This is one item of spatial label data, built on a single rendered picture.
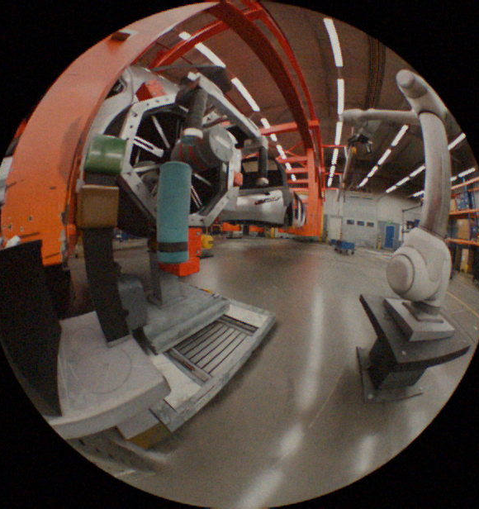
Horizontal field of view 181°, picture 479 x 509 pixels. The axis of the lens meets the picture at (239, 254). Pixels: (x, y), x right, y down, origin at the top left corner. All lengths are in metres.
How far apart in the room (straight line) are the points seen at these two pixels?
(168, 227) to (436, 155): 0.75
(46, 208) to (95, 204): 0.18
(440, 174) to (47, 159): 0.82
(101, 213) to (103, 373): 0.14
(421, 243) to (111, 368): 0.61
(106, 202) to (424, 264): 0.59
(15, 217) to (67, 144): 0.15
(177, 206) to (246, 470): 0.74
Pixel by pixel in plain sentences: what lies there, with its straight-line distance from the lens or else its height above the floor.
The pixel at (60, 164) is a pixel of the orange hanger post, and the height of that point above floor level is 0.68.
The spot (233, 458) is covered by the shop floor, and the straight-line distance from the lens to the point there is 0.57.
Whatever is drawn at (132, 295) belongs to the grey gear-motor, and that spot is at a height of 0.37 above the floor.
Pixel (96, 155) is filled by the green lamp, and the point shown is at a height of 0.64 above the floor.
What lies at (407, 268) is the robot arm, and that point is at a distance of 0.47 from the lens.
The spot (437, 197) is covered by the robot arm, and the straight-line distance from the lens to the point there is 0.54.
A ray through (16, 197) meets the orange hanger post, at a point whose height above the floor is 0.64.
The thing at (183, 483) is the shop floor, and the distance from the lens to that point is 0.59.
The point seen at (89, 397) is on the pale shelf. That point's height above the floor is 0.45.
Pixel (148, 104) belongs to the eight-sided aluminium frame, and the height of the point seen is 0.99.
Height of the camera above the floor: 0.57
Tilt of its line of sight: 10 degrees down
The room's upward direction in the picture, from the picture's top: 2 degrees clockwise
